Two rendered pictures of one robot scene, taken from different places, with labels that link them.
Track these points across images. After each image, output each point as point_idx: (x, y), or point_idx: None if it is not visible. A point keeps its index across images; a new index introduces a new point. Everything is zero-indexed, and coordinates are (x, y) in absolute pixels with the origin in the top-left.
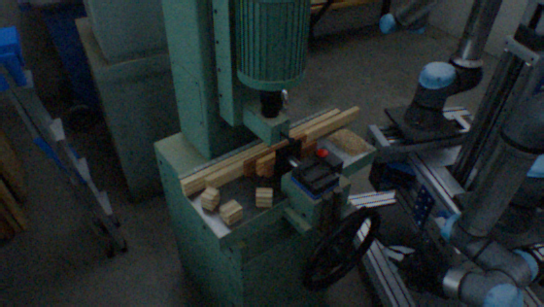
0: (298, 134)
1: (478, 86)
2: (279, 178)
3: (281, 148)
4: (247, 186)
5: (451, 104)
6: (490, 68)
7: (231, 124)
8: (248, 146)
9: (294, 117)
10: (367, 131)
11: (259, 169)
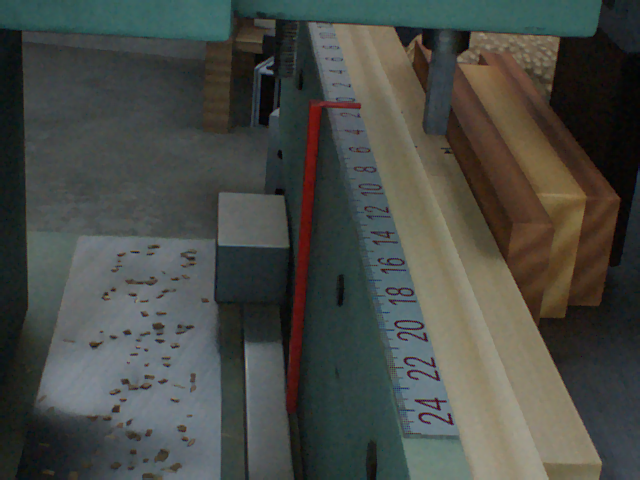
0: (385, 69)
1: (63, 121)
2: (632, 275)
3: (615, 38)
4: (631, 394)
5: (47, 185)
6: (40, 72)
7: (202, 25)
8: (365, 158)
9: None
10: (275, 143)
11: (569, 255)
